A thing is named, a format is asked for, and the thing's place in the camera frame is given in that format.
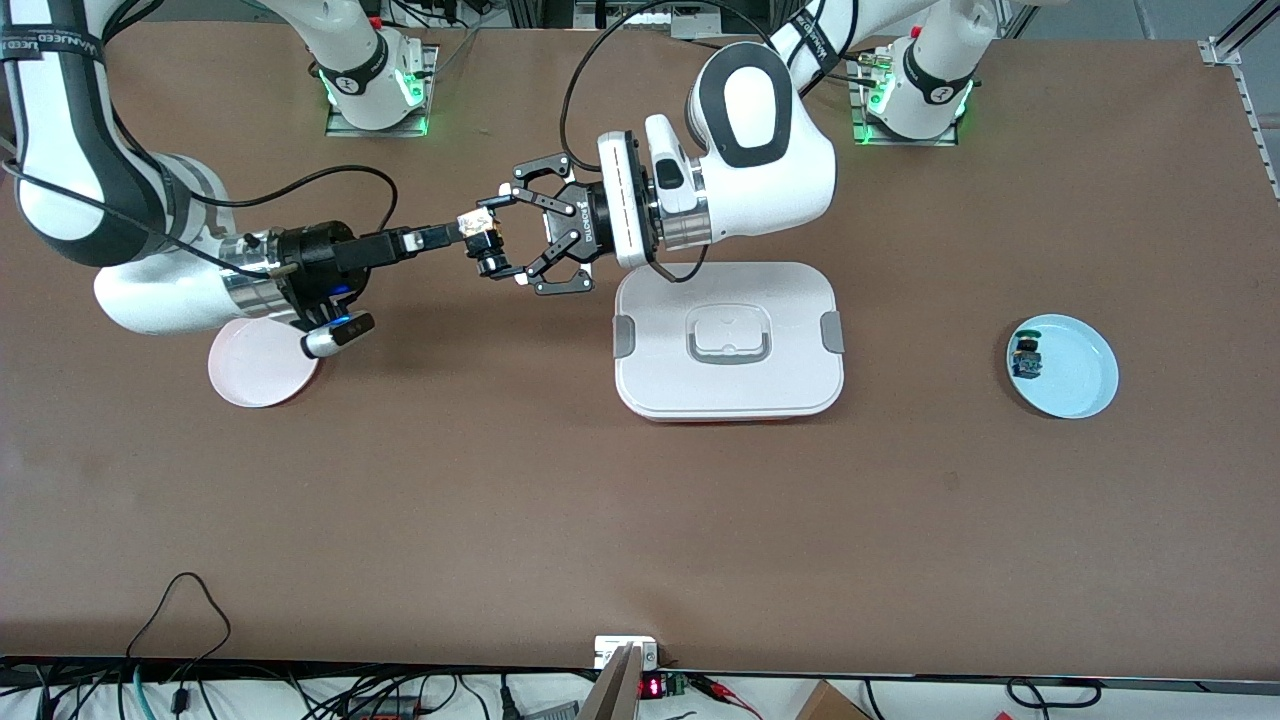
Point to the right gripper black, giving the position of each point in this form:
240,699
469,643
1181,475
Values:
318,256

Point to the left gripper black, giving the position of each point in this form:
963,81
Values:
583,229

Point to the orange push button switch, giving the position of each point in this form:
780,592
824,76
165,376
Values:
487,240

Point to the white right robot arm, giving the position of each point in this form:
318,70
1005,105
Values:
60,150

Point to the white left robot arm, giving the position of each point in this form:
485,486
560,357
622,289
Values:
780,170

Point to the pink round plate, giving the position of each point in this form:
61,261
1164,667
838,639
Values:
255,378

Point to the white lunch box grey latches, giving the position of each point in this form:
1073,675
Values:
728,385

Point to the white power strip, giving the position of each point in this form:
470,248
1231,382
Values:
650,15

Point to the white socket box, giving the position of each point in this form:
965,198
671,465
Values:
610,650

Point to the red digit display module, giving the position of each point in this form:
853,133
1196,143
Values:
652,687

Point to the red clip leads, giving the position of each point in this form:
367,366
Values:
725,695

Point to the light blue round plate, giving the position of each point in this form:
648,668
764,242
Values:
1075,370

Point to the brown cardboard piece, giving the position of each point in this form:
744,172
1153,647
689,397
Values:
828,705

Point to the perforated aluminium strip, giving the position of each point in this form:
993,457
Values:
1258,130

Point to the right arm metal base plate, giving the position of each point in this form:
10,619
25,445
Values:
345,130

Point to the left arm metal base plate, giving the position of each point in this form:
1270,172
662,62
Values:
865,138

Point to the grey slanted post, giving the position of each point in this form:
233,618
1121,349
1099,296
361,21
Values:
612,695

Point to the green push button switch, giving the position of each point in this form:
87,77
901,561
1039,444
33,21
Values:
1026,355

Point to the aluminium profile rail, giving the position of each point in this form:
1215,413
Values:
1240,30

